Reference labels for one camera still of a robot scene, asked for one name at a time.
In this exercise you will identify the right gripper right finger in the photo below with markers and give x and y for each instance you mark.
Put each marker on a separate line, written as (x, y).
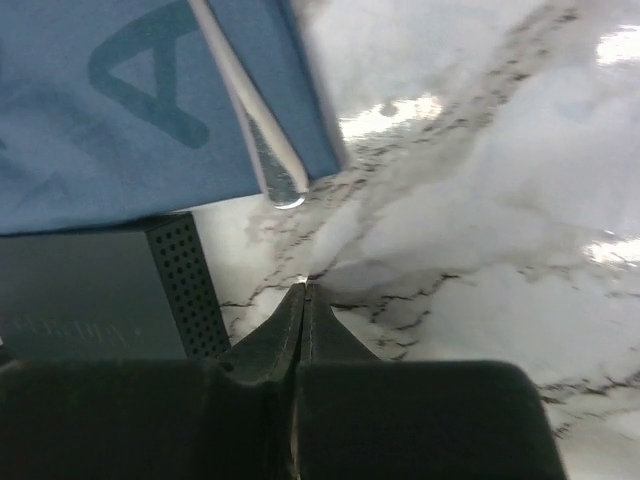
(359, 417)

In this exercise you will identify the black network switch box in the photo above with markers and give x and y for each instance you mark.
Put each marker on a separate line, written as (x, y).
(141, 290)

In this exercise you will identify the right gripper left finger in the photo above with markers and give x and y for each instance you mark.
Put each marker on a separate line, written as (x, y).
(223, 418)

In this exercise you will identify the blue cloth placemat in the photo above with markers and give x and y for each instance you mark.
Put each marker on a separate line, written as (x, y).
(112, 111)

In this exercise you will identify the silver spoon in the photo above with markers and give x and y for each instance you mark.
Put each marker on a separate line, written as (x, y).
(279, 170)

